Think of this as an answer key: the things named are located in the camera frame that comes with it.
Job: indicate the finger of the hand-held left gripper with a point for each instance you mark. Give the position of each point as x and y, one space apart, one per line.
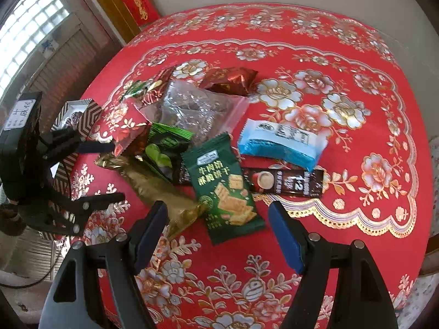
68 142
79 205

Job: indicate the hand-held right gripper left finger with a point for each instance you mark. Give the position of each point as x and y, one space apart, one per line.
151 236

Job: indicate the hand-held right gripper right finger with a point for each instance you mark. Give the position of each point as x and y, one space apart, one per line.
286 240

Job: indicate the dark brown snack packet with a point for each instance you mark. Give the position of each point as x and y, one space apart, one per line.
72 121

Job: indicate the brown striped cardboard box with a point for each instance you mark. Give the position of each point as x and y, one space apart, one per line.
87 120

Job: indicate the gold foil snack packet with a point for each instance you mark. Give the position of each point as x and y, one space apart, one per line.
154 188

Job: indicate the red floral snack packet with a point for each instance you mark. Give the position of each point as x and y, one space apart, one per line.
120 123

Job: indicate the dark brown coffee stick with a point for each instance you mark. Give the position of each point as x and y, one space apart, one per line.
291 181

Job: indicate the green cracker packet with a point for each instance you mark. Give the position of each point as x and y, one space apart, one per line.
223 192

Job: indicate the blue and white snack packet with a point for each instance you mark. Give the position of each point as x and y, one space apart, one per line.
274 147

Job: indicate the dark green snack packet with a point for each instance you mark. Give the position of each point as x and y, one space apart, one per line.
164 144

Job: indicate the green and red snack packet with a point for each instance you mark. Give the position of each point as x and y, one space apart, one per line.
151 89

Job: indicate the clear zip bag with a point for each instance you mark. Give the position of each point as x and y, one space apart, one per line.
195 106

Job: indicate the dark red snack packet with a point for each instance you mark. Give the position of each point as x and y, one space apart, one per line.
229 78

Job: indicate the window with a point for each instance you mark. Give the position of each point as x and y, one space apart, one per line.
31 20

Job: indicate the grey patterned cloth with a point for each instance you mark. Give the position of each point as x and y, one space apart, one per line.
418 298

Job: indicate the red floral tablecloth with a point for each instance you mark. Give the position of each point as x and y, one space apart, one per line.
343 58

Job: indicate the wooden door frame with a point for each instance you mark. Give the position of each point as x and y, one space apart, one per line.
109 10

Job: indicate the red wall hanging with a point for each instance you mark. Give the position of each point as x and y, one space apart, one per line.
139 0

